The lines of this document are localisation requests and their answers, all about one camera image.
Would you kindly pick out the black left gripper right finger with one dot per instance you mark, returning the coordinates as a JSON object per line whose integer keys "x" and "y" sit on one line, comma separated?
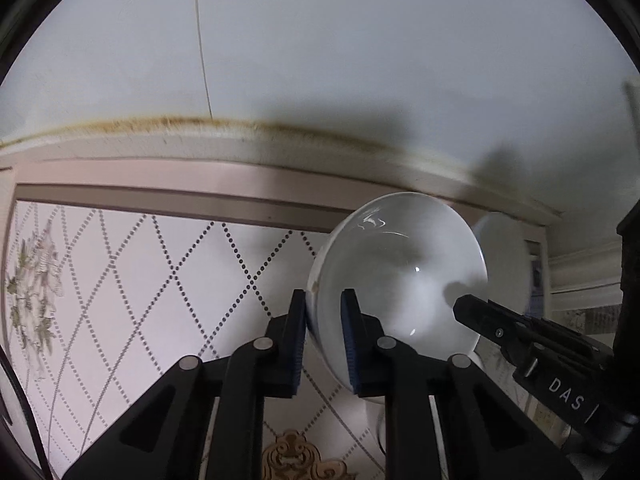
{"x": 361, "y": 333}

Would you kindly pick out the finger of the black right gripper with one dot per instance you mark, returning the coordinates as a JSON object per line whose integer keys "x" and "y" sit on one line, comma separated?
{"x": 511, "y": 332}

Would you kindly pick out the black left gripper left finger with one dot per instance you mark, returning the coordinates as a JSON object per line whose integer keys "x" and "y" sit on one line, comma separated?
{"x": 285, "y": 357}

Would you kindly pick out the white bowl with black rim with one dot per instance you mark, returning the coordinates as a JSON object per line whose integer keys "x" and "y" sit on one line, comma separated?
{"x": 507, "y": 261}

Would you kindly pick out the white bowl with red roses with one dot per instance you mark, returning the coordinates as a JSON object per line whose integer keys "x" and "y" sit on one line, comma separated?
{"x": 409, "y": 257}

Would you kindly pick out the patterned floral table mat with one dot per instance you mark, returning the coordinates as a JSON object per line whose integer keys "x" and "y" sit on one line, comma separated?
{"x": 113, "y": 269}

